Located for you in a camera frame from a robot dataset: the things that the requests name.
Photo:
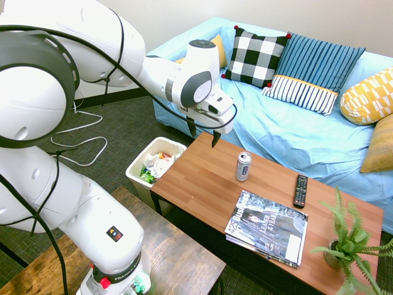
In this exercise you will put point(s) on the dark rustic wooden table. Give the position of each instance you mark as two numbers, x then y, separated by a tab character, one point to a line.
172	255

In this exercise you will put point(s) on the small yellow pillow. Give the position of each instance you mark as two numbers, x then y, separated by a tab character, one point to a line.
221	49

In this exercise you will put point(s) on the black remote control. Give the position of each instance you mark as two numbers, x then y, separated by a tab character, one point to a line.
300	191

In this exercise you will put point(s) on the blue striped pillow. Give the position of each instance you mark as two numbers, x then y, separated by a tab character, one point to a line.
310	73

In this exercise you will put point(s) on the mustard yellow pillow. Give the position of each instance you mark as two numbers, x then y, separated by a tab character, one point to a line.
380	147

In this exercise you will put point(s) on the crumpled trash in bin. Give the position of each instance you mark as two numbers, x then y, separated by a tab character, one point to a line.
157	165

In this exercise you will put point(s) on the yellow white patterned bolster pillow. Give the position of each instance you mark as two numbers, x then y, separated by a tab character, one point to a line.
368	98

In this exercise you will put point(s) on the green fern in pot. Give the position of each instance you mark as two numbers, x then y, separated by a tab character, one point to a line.
350	242

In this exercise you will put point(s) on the stack of magazines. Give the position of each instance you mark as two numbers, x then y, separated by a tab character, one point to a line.
270	225

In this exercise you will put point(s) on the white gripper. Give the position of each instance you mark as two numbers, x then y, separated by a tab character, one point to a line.
218	111

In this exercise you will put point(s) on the black white checkered pillow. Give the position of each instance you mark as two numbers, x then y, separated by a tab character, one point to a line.
255	58

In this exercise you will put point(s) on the wooden coffee table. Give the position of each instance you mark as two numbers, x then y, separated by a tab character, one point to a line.
208	184

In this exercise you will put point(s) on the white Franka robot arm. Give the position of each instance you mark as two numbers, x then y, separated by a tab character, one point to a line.
92	196

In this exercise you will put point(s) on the magazine under business magazine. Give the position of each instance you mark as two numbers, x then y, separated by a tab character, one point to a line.
261	254

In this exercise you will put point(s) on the white trash bin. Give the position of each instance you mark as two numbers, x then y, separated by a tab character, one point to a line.
144	181

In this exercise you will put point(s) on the light blue covered sofa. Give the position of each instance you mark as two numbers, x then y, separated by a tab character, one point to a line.
276	123

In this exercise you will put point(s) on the silver drink can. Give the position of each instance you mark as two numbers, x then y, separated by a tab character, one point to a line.
243	166

